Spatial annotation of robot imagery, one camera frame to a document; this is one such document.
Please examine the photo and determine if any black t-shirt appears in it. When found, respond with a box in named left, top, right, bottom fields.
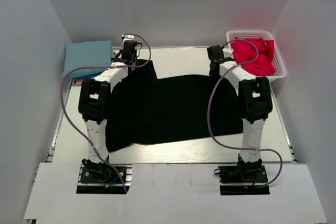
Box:
left=105, top=62, right=243, bottom=152

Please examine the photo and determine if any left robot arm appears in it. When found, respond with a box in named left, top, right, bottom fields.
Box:
left=78, top=35, right=139, bottom=163

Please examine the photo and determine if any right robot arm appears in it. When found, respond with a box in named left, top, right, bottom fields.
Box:
left=207, top=45, right=272, bottom=182

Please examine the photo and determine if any red t-shirt in basket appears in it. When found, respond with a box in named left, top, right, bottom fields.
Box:
left=231, top=37, right=276, bottom=76

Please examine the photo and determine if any light blue folded t-shirt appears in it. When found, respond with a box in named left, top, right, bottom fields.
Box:
left=62, top=40, right=113, bottom=77

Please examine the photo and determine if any pink folded t-shirt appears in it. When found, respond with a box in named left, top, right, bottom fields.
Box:
left=75, top=79, right=83, bottom=86

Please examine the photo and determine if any white plastic basket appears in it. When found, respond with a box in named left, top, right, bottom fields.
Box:
left=226, top=30, right=287, bottom=82

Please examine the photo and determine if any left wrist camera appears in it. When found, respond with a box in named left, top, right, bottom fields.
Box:
left=121, top=34, right=135, bottom=42

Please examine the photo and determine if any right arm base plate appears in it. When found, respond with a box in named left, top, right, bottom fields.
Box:
left=214, top=157, right=270, bottom=196

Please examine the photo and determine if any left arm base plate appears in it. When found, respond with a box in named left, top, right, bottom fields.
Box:
left=76, top=159, right=132, bottom=195

